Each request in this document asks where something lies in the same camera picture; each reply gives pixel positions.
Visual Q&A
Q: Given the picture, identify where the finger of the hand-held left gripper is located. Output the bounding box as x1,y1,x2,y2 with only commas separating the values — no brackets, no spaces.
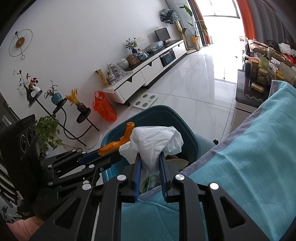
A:
41,149,102,170
47,156,112,189

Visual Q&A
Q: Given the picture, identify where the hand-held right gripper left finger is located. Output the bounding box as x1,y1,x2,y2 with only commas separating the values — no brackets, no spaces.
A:
30,154,142,241

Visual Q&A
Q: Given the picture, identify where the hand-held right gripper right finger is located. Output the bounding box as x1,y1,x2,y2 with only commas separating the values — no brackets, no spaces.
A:
159,151,270,241

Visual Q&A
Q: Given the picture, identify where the white tissue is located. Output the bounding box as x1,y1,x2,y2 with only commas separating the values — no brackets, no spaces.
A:
119,126,184,177

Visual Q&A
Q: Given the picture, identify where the orange peel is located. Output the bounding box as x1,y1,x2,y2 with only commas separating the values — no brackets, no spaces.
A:
98,121,136,156

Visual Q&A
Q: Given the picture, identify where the teal plastic bin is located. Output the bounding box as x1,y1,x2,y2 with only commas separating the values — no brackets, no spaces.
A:
101,105,201,186

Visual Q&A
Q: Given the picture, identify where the person's left forearm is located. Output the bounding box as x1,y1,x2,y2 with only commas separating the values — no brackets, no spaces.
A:
6,215,46,240

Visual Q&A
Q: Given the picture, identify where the black plant stand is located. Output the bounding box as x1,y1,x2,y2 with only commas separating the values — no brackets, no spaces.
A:
27,90,100,147

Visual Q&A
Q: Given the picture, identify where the green pothos plant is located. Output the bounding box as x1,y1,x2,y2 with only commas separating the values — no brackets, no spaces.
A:
36,114,63,154

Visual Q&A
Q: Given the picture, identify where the orange plastic bag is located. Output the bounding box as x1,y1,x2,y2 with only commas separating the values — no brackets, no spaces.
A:
92,90,117,122

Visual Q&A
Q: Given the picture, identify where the dark vase with yellow wheat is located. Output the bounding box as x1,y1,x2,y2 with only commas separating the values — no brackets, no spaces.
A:
65,88,88,112

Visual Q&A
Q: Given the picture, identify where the blue vase with twigs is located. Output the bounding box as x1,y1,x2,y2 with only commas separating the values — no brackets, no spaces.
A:
44,80,63,105

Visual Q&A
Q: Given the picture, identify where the white bathroom scale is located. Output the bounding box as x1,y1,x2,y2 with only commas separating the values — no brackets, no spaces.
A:
132,93,158,110

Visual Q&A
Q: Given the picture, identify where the white vase with flowers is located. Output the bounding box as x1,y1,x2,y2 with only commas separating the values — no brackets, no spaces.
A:
12,69,43,98

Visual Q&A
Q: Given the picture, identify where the yellow box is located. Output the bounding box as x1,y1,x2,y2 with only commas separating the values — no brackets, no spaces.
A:
95,69,110,88

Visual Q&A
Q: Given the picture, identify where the teal and grey blanket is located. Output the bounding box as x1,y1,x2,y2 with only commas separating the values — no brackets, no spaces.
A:
120,80,296,241

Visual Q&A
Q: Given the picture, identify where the ship model in clear case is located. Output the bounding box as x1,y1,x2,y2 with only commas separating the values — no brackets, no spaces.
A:
107,63,127,84

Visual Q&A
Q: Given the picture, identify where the white ceramic jar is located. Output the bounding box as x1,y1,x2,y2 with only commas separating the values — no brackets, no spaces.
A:
117,58,130,70

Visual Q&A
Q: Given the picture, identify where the white TV cabinet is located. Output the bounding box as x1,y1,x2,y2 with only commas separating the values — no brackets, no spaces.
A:
101,39,187,104

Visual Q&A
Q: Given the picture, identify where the framed picture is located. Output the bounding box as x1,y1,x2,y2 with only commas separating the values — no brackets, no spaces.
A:
126,53,140,66

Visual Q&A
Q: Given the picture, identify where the coffee table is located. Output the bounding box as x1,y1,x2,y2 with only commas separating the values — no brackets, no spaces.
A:
231,52,278,131

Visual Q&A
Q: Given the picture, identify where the blue vase with branches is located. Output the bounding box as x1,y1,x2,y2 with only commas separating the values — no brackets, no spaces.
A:
125,37,139,55

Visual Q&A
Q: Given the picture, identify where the clear plastic bag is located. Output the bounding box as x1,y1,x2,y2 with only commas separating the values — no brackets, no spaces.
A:
144,40,164,53

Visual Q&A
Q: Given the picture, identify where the tall plant in yellow pot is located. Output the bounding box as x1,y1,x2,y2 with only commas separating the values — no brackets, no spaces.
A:
181,4,206,51

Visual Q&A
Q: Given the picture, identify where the group of food jars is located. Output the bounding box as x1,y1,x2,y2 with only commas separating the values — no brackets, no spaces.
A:
244,52,287,93

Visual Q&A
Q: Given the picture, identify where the black monitor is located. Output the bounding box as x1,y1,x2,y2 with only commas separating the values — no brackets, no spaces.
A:
154,27,172,45

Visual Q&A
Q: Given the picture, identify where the striped curtain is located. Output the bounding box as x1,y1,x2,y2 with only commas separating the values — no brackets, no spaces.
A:
187,0,212,46

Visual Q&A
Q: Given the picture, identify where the covered standing fan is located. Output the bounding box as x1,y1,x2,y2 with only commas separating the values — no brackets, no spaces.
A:
159,9,179,25

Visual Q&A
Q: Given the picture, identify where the white standing air conditioner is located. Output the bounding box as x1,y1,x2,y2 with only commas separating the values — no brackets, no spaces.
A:
170,0,192,15

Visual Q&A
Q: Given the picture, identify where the window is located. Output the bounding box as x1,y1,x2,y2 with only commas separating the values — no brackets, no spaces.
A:
201,0,240,18

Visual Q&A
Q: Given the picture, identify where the white clothes pile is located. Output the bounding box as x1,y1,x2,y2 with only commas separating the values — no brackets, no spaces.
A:
278,43,294,55

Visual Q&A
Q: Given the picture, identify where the orange curtain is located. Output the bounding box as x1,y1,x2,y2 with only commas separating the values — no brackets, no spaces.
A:
236,0,257,40

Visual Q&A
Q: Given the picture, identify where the grey curtain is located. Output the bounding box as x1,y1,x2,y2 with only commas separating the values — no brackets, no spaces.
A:
252,0,296,47

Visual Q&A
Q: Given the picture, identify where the round wall clock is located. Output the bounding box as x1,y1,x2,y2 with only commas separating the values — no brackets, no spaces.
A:
9,29,33,61

